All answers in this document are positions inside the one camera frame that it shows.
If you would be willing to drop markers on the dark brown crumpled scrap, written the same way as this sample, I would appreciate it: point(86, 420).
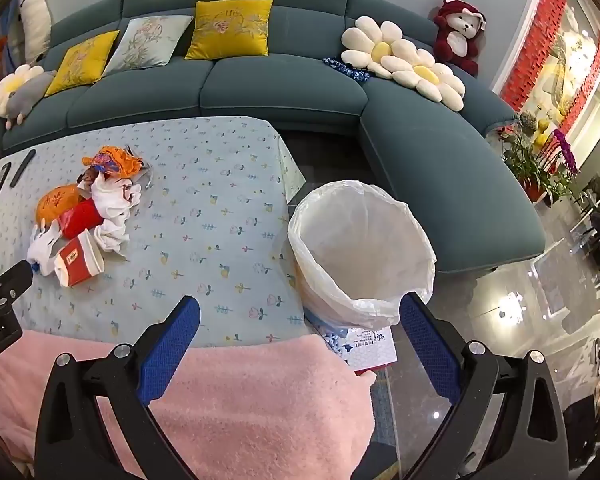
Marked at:
point(87, 178)

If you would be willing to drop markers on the floral light blue tablecloth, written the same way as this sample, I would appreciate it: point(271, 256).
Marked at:
point(205, 210)

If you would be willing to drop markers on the white tissue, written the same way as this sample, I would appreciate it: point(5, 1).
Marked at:
point(110, 205)
point(42, 247)

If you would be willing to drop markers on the small yellow embroidered pillow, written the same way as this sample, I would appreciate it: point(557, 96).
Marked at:
point(80, 62)

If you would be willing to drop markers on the pink fleece blanket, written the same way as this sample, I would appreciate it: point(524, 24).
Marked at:
point(255, 400)

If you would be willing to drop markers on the purple orchid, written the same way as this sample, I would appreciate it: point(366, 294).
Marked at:
point(565, 150)

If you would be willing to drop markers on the white printed box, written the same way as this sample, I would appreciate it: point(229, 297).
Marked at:
point(370, 352)

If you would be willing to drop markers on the waste bin with white bag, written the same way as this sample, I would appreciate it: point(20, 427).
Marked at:
point(360, 240)

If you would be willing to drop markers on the grey plush toy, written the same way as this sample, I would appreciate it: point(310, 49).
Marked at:
point(27, 97)

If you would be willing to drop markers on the blue patterned cloth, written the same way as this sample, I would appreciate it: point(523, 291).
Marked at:
point(350, 70)

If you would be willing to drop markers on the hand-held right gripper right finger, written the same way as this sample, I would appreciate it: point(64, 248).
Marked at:
point(427, 350)

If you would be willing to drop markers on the orange wrapper with red print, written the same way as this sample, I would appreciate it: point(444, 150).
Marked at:
point(57, 202)

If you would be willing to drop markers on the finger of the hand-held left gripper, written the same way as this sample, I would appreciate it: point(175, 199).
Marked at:
point(10, 282)

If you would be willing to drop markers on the long white plush toy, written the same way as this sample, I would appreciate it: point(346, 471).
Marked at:
point(35, 20)

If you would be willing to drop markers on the white daisy cushion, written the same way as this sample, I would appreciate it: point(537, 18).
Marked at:
point(380, 50)
point(7, 90)
point(425, 77)

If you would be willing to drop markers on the light blue floral pillow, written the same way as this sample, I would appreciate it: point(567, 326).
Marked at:
point(145, 42)

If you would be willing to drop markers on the red crumpled packet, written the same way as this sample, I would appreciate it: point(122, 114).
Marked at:
point(82, 217)

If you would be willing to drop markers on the black remote control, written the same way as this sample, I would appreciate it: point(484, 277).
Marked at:
point(22, 169)
point(0, 182)

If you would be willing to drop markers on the green potted plant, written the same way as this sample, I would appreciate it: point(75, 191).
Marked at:
point(522, 160)

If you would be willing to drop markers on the red bear plush toy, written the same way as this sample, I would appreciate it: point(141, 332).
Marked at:
point(455, 35)

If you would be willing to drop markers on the large yellow embroidered pillow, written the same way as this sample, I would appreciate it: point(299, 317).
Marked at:
point(230, 30)

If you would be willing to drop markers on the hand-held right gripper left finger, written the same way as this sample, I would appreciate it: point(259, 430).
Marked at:
point(167, 345)

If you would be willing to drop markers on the red bordered wall painting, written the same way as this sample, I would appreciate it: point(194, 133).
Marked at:
point(530, 35)

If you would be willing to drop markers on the teal curved sofa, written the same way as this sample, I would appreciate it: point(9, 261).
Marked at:
point(280, 90)

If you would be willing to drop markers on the orange crumpled packet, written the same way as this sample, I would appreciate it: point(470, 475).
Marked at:
point(112, 160)

